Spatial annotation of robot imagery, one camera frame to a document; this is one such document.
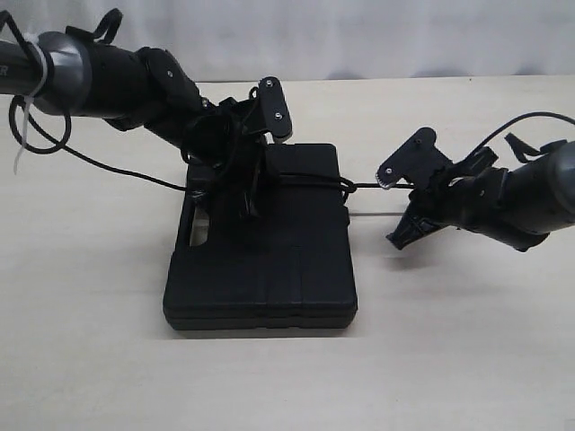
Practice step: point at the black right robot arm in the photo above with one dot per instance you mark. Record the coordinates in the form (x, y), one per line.
(519, 208)

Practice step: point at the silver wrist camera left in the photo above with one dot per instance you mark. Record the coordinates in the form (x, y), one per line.
(274, 109)

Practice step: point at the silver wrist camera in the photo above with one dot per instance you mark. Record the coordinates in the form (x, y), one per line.
(417, 161)
(274, 109)

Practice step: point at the black plastic carrying case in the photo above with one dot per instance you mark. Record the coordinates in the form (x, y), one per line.
(289, 267)

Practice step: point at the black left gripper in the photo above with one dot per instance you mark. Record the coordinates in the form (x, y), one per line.
(229, 140)

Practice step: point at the white curtain backdrop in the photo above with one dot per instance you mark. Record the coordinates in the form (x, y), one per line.
(232, 41)

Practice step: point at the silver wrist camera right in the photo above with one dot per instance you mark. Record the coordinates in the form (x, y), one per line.
(417, 161)

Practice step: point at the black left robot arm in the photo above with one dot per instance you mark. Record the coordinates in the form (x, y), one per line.
(71, 74)

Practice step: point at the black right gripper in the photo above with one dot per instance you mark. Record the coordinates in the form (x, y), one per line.
(470, 203)

